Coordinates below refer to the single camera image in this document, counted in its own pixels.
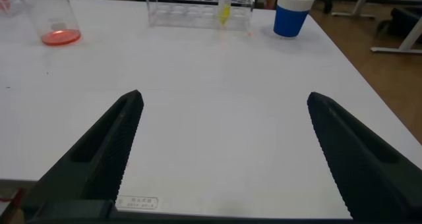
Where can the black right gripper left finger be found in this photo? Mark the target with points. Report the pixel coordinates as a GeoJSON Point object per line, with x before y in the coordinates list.
{"type": "Point", "coordinates": [95, 171]}

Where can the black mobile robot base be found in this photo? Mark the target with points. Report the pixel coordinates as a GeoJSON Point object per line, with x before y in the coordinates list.
{"type": "Point", "coordinates": [400, 19]}

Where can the yellow pigment test tube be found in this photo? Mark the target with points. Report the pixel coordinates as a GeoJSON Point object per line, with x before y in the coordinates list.
{"type": "Point", "coordinates": [225, 13]}

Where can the red pigment test tube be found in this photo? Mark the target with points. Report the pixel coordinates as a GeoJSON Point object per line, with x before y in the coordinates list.
{"type": "Point", "coordinates": [4, 1]}

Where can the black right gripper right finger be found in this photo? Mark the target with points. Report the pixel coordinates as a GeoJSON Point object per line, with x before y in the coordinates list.
{"type": "Point", "coordinates": [369, 174]}

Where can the clear glass beaker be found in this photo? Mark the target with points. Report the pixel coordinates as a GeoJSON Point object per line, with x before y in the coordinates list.
{"type": "Point", "coordinates": [61, 38]}

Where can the white table label sticker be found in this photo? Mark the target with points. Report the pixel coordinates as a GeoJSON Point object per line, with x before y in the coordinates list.
{"type": "Point", "coordinates": [136, 202]}

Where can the long white desk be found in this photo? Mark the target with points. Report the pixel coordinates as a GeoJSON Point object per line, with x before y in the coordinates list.
{"type": "Point", "coordinates": [395, 50]}

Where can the clear acrylic test tube rack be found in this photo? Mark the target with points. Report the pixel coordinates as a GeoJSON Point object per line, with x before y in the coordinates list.
{"type": "Point", "coordinates": [184, 18]}
{"type": "Point", "coordinates": [16, 6]}

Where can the blue white paper cup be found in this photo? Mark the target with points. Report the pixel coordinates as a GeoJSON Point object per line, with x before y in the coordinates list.
{"type": "Point", "coordinates": [290, 23]}

